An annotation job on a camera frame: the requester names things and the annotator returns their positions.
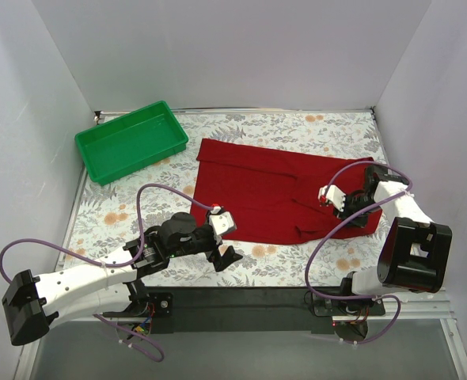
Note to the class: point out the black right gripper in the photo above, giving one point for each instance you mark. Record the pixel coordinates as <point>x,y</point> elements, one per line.
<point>347,207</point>

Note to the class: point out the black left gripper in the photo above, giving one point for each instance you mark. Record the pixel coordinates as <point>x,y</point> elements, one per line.
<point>214,245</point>

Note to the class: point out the red t shirt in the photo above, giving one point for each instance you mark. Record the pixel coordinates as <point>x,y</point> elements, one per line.
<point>273,194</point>

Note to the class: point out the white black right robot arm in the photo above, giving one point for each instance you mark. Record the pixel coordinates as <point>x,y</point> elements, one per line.
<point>416,250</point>

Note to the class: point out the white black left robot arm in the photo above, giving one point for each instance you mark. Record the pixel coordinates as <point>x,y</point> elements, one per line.
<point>34,304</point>

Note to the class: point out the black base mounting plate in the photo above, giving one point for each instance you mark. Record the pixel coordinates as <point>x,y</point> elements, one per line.
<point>246,309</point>

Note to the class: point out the floral patterned table mat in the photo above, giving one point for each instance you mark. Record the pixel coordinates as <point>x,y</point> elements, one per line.
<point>105,217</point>

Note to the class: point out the green plastic tray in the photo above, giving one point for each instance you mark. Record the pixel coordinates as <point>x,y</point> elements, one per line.
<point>131,142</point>

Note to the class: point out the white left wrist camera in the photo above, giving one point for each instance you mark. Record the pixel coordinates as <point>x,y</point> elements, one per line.
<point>221,220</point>

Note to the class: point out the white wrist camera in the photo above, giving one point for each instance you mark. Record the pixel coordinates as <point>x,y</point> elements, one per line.
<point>332,195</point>
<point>221,220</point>

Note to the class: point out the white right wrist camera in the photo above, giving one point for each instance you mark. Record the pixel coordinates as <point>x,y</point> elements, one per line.
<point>332,195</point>

